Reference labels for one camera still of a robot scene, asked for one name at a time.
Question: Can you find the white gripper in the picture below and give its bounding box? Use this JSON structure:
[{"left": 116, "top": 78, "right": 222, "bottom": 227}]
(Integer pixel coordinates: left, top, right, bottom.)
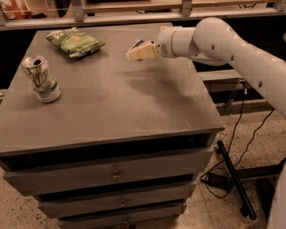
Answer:
[{"left": 126, "top": 26, "right": 175, "bottom": 61}]

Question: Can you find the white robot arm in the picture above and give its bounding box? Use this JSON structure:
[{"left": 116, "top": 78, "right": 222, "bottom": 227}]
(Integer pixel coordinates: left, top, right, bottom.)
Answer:
[{"left": 126, "top": 17, "right": 286, "bottom": 229}]

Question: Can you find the green white 7up can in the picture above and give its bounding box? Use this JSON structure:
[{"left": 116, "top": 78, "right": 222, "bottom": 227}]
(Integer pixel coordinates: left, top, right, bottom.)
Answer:
[{"left": 22, "top": 55, "right": 61, "bottom": 103}]

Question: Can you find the green chip bag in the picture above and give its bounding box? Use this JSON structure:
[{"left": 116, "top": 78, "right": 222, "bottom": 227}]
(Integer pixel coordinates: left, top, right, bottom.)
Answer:
[{"left": 46, "top": 28, "right": 105, "bottom": 58}]

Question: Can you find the grey drawer cabinet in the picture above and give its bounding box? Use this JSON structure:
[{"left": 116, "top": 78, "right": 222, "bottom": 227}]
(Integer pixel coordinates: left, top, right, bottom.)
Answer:
[{"left": 0, "top": 22, "right": 226, "bottom": 229}]

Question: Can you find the top grey drawer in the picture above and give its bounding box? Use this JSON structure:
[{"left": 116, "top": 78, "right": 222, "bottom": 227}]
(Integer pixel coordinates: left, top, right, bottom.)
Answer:
[{"left": 4, "top": 148, "right": 212, "bottom": 195}]

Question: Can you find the grey drawer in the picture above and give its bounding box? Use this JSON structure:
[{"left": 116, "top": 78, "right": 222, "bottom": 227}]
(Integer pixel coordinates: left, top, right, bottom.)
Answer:
[
  {"left": 4, "top": 148, "right": 212, "bottom": 195},
  {"left": 38, "top": 181, "right": 195, "bottom": 219},
  {"left": 58, "top": 201, "right": 186, "bottom": 229}
]

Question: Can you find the red white bag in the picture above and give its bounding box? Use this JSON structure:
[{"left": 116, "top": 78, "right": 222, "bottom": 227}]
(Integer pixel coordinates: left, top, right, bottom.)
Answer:
[{"left": 0, "top": 0, "right": 32, "bottom": 20}]

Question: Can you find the black power adapter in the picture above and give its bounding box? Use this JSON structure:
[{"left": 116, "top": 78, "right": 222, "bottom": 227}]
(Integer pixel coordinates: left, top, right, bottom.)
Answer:
[{"left": 207, "top": 173, "right": 229, "bottom": 190}]

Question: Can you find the middle grey drawer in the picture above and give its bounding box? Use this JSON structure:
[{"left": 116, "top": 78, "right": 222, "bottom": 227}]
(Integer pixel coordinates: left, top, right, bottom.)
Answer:
[{"left": 38, "top": 181, "right": 195, "bottom": 219}]

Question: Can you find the bottom grey drawer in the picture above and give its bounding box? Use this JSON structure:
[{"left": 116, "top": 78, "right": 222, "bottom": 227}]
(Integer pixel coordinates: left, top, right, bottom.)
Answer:
[{"left": 58, "top": 201, "right": 186, "bottom": 229}]

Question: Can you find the black metal bar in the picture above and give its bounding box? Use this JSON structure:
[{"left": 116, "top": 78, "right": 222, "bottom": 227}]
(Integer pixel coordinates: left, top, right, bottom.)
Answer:
[{"left": 217, "top": 140, "right": 256, "bottom": 220}]

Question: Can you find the black cable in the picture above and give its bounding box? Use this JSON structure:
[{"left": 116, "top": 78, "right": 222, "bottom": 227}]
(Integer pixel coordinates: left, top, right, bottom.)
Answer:
[{"left": 199, "top": 79, "right": 276, "bottom": 199}]

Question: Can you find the metal railing frame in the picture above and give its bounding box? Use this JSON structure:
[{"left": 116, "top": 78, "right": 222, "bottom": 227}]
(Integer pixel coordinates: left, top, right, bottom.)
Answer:
[{"left": 0, "top": 0, "right": 286, "bottom": 31}]

